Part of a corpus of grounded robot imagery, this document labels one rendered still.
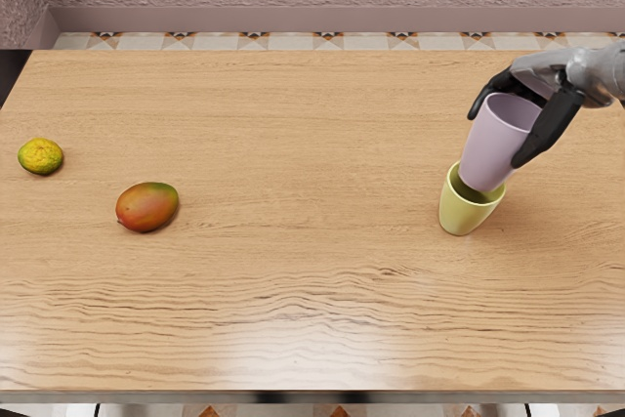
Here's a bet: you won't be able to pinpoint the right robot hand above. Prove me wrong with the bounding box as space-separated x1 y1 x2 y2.
467 41 625 169

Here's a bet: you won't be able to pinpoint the lilac cup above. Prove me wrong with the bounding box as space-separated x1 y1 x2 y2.
456 91 544 193

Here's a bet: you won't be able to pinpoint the yellow-green cup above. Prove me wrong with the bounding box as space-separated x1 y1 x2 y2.
437 160 507 237

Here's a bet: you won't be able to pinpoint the red-green mango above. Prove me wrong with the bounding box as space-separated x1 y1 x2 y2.
115 181 180 234

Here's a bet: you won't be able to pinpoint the yellow-green citrus fruit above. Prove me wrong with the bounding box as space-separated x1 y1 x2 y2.
17 137 65 177

